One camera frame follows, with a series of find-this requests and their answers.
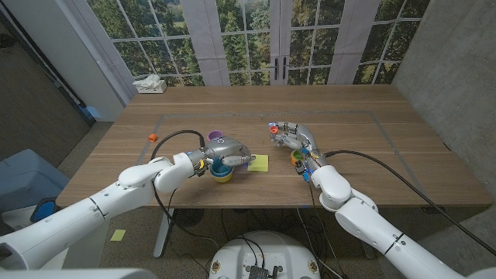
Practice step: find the yellow paper note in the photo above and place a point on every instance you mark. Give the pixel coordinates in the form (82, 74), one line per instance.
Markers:
(118, 235)

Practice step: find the green plastic bowl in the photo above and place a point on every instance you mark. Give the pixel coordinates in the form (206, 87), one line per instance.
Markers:
(297, 156)

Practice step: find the teal plastic bowl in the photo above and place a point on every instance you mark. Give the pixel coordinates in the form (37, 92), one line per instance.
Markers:
(221, 170)

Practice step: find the orange plastic bowl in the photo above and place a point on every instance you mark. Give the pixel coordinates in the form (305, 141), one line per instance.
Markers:
(293, 161)

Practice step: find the purple plastic bowl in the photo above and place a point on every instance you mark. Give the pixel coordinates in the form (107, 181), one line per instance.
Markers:
(214, 135)

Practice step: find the white table leg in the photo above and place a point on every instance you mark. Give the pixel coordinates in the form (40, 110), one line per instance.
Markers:
(162, 232)

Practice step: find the black round floor fan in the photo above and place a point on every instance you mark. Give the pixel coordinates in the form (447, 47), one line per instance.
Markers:
(188, 218)

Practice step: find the white tissue box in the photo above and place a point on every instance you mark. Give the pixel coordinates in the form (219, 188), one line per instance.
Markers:
(153, 88)

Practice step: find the white robot torso base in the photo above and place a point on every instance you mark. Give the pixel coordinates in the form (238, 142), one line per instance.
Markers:
(267, 248)

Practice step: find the yellow sticky note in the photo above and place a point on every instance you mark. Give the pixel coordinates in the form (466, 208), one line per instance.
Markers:
(259, 164)

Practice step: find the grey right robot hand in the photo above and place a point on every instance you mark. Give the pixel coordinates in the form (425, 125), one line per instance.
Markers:
(304, 139)

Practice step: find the glue stick with orange cap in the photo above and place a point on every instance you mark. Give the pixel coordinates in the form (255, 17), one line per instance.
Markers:
(274, 129)

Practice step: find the blue and black pedal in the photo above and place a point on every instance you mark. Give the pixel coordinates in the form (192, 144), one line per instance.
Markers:
(42, 211)

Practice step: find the grey table leg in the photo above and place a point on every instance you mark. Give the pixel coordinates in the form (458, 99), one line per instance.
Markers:
(366, 248)

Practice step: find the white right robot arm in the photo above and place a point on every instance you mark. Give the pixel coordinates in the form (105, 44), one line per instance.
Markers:
(368, 224)

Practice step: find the small orange cap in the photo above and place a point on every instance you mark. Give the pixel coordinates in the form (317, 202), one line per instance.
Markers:
(152, 137)

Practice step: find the yellow plastic bowl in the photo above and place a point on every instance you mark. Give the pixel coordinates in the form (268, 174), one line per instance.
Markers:
(223, 180)

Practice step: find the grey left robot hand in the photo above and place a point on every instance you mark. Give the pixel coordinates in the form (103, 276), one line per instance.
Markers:
(226, 149)

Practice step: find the white robot chest edge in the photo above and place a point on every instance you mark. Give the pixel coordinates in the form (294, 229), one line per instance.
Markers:
(77, 274)

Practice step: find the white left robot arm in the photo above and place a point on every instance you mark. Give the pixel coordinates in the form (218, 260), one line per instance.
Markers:
(77, 217)

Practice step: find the blue grey storage box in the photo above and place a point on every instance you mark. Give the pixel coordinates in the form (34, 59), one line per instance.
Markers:
(27, 178)

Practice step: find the printed window backdrop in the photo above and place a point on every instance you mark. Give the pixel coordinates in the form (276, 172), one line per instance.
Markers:
(248, 38)

